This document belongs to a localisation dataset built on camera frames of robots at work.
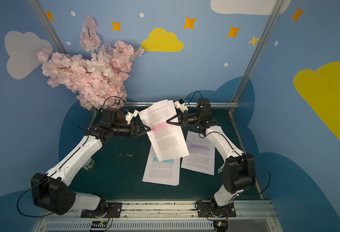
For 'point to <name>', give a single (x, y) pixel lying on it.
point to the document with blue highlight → (165, 172)
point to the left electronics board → (99, 224)
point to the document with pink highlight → (168, 139)
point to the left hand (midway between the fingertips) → (149, 128)
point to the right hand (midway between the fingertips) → (170, 122)
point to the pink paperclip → (150, 137)
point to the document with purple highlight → (202, 152)
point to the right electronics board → (220, 225)
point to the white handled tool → (220, 169)
